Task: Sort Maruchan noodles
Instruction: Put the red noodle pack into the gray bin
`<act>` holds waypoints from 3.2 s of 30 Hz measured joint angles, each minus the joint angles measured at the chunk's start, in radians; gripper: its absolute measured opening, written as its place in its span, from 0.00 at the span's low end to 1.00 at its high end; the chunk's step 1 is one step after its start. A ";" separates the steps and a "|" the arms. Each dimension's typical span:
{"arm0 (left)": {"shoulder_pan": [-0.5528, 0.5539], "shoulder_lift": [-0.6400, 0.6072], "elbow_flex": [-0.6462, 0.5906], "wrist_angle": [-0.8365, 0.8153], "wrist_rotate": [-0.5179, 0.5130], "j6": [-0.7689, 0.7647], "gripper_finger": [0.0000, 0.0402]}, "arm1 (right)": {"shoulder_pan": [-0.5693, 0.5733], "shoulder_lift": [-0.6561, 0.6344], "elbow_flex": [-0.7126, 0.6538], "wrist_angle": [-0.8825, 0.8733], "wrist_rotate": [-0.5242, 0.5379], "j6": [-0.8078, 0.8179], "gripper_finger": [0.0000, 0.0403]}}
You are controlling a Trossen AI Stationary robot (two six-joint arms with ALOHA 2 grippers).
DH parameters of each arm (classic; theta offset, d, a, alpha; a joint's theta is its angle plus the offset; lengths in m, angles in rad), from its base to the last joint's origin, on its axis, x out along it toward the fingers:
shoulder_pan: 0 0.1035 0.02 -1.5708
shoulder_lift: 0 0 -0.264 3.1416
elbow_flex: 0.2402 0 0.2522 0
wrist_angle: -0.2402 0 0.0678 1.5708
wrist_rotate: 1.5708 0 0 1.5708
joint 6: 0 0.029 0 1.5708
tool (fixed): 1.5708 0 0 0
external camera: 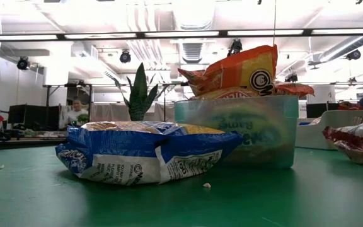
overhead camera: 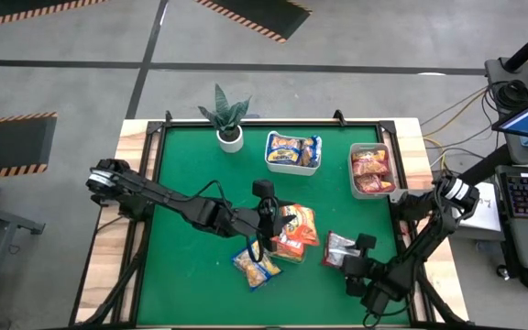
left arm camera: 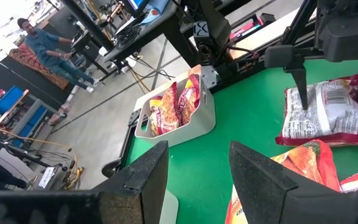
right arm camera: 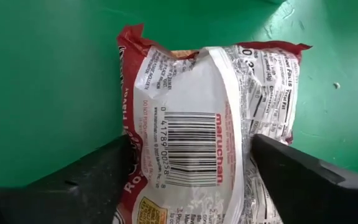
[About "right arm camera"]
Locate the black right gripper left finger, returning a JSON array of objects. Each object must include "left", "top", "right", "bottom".
[{"left": 0, "top": 134, "right": 134, "bottom": 224}]

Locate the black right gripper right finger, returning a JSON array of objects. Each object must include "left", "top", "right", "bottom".
[{"left": 250, "top": 133, "right": 358, "bottom": 224}]

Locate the red ramen pack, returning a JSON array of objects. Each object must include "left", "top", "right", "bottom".
[{"left": 112, "top": 23, "right": 313, "bottom": 224}]

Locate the green table mat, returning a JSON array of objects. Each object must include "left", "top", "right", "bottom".
[{"left": 0, "top": 0, "right": 358, "bottom": 224}]

